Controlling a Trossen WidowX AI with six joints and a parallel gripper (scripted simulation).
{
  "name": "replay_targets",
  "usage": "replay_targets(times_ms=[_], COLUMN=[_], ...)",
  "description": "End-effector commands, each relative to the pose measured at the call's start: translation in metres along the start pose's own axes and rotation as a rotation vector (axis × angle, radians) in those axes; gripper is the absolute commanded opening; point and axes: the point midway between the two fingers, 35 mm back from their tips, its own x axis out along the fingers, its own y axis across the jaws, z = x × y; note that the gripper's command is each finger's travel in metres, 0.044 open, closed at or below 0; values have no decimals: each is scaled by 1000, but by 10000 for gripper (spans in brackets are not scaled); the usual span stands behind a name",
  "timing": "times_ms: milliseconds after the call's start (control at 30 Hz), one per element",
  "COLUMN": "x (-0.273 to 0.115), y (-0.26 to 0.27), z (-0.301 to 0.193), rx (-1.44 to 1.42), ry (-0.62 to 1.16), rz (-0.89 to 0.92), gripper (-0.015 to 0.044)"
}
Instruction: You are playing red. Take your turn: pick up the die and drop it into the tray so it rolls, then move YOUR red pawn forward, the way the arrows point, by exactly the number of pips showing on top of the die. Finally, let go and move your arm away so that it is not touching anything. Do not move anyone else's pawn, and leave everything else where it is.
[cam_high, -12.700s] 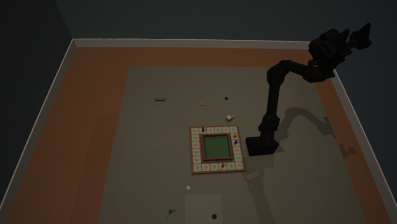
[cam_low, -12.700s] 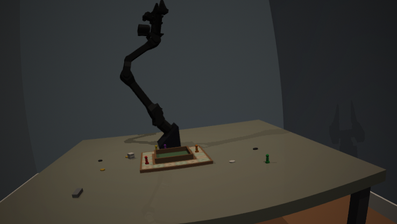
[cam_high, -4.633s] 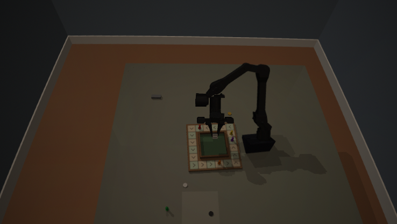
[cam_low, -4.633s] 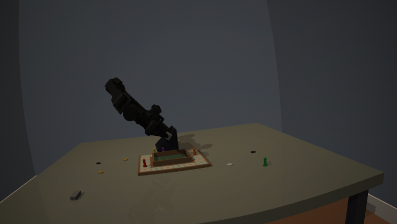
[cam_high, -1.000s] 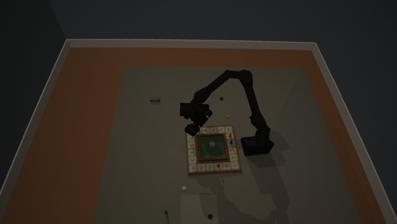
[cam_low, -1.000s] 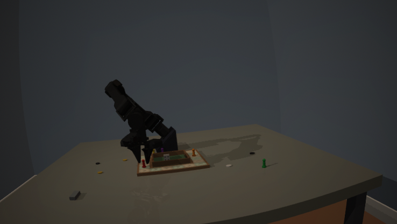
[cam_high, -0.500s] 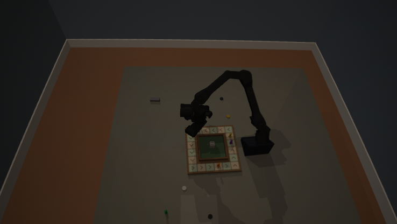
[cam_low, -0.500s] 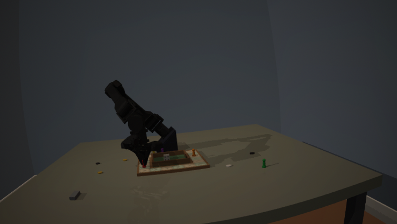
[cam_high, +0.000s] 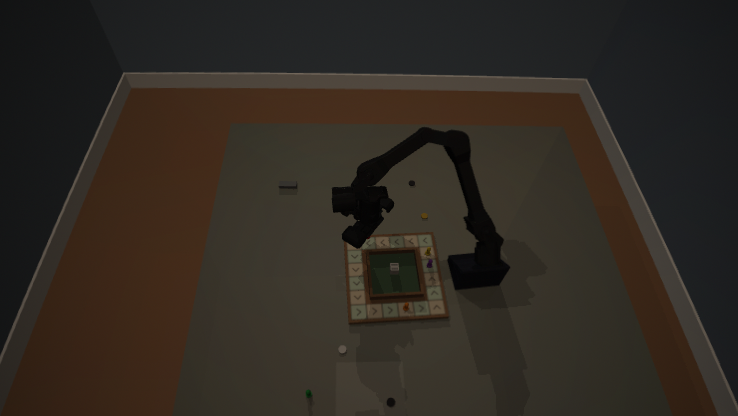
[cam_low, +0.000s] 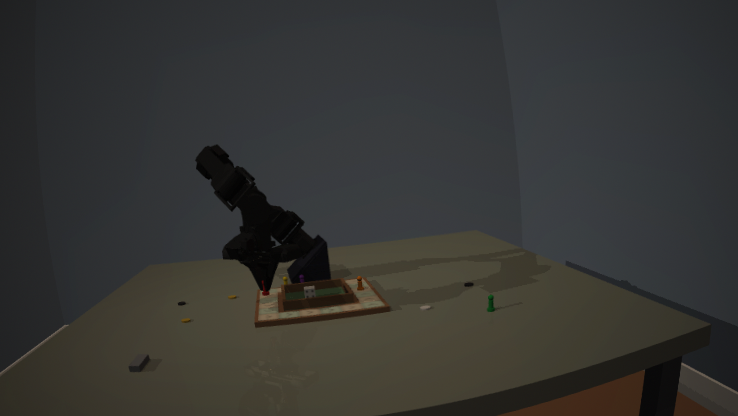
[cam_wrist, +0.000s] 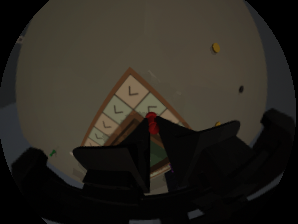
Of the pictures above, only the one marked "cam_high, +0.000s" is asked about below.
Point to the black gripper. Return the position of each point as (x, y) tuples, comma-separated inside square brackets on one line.
[(357, 234)]

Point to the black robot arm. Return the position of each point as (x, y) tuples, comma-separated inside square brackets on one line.
[(457, 146)]

